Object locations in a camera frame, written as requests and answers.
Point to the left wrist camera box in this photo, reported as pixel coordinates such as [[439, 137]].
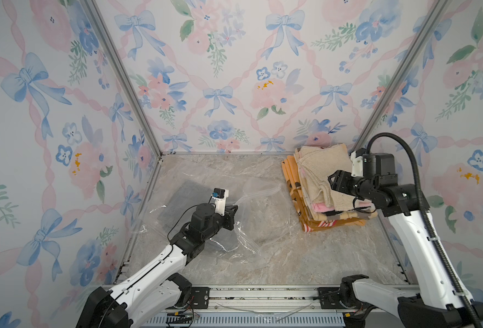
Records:
[[219, 196]]

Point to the cream fleece blanket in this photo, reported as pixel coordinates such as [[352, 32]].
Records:
[[315, 165]]

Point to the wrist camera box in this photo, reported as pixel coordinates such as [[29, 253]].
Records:
[[219, 196], [357, 162]]

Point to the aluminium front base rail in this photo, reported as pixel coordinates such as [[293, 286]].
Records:
[[228, 306]]

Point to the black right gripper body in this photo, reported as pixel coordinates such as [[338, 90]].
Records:
[[362, 187]]

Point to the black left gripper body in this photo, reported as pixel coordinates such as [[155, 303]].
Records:
[[219, 222]]

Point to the yellow grey checked blanket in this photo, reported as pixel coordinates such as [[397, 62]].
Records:
[[367, 209]]

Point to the pink fleece blanket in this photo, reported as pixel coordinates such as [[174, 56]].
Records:
[[321, 197]]

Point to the right rear aluminium corner post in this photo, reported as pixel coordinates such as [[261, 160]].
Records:
[[431, 21]]

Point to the clear plastic vacuum bag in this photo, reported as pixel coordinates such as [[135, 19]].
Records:
[[255, 183]]

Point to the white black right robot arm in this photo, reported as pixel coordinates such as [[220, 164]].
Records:
[[442, 299]]

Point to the left rear aluminium corner post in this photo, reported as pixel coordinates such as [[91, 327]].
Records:
[[94, 16]]

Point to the orange cartoon print blanket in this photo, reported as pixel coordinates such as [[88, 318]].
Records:
[[313, 221]]

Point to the aluminium corner post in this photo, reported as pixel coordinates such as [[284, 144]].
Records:
[[94, 16], [431, 21]]

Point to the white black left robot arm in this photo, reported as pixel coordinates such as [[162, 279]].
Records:
[[158, 285]]

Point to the left floor aluminium rail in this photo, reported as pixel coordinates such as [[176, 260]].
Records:
[[137, 226]]

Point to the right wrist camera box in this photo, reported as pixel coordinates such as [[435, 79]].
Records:
[[357, 162]]

